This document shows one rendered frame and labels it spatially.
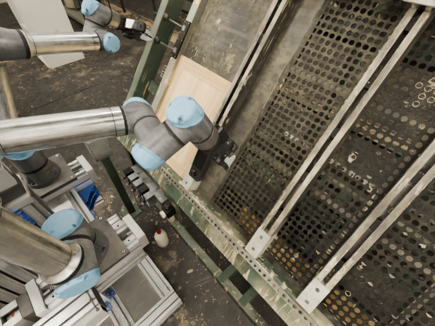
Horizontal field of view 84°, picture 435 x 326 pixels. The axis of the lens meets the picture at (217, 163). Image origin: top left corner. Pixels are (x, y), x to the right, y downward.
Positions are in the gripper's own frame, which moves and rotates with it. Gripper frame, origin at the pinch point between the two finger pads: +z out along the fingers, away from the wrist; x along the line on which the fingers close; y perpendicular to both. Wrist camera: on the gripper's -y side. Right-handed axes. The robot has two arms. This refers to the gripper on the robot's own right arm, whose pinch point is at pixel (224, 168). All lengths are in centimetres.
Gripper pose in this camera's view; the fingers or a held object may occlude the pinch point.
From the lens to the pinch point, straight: 83.5
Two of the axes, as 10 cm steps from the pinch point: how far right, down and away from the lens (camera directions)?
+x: -6.9, -5.5, 4.8
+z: 3.4, 3.5, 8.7
